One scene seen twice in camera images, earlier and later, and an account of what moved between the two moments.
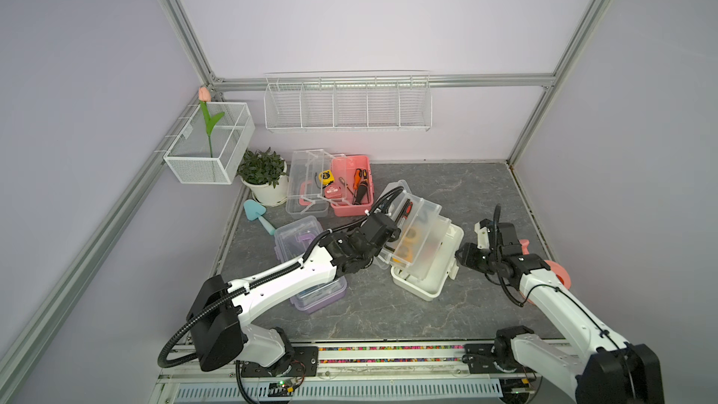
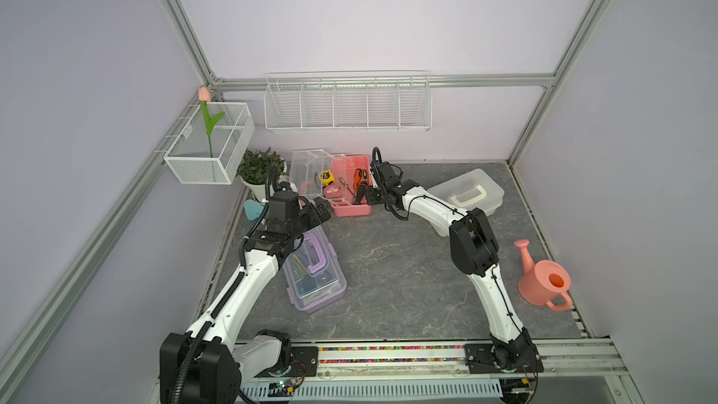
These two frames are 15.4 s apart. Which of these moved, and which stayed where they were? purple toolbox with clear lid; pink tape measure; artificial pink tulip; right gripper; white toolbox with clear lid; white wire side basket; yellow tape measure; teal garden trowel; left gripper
Moved: right gripper; white toolbox with clear lid; left gripper
Stayed: teal garden trowel; yellow tape measure; pink tape measure; white wire side basket; purple toolbox with clear lid; artificial pink tulip
